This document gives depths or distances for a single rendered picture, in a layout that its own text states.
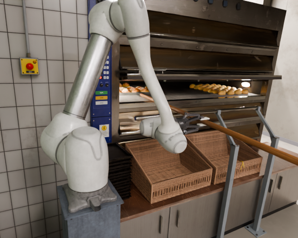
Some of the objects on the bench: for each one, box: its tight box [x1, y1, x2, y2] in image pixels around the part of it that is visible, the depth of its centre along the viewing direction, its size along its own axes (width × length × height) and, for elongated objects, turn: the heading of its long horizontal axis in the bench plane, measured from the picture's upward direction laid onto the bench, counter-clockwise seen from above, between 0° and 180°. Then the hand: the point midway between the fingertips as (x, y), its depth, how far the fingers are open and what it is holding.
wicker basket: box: [125, 138, 213, 204], centre depth 178 cm, size 49×56×28 cm
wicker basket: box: [184, 130, 263, 185], centre depth 205 cm, size 49×56×28 cm
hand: (203, 121), depth 132 cm, fingers closed on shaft, 3 cm apart
